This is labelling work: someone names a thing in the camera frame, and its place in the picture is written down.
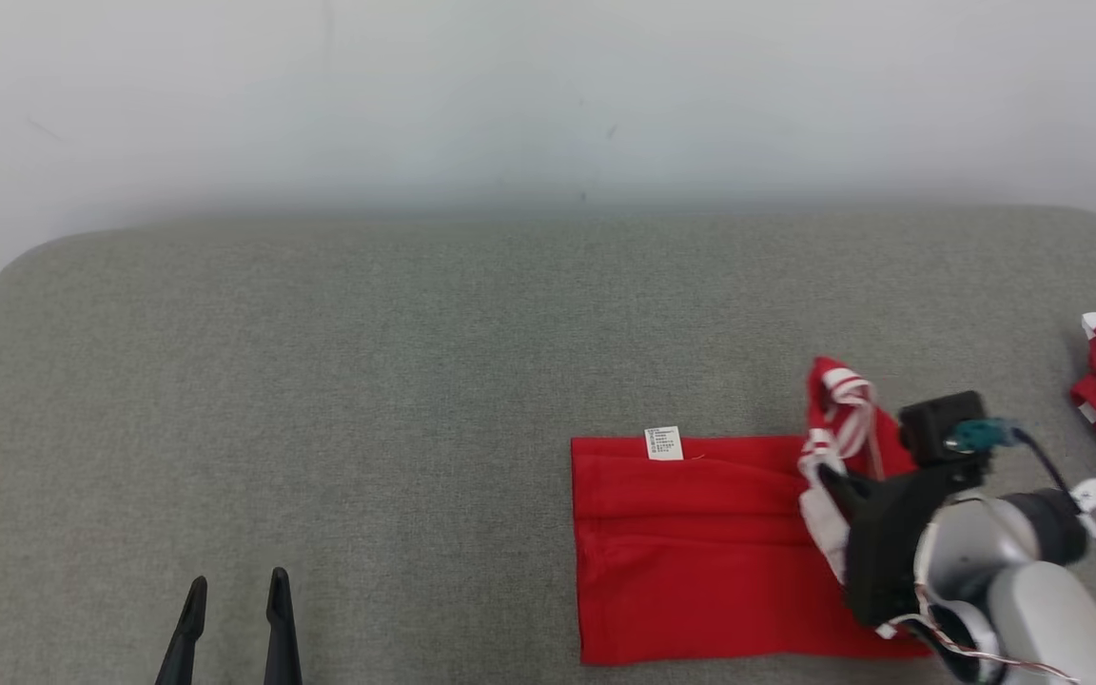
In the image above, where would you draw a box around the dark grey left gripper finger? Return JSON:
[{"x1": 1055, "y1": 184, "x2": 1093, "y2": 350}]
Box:
[
  {"x1": 155, "y1": 577, "x2": 208, "y2": 685},
  {"x1": 264, "y1": 568, "x2": 303, "y2": 685}
]

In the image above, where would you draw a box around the red white sports jersey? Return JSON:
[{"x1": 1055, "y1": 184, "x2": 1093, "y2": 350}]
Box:
[{"x1": 570, "y1": 357, "x2": 934, "y2": 667}]

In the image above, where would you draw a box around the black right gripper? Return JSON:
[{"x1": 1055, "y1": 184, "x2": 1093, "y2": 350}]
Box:
[{"x1": 814, "y1": 457, "x2": 991, "y2": 629}]

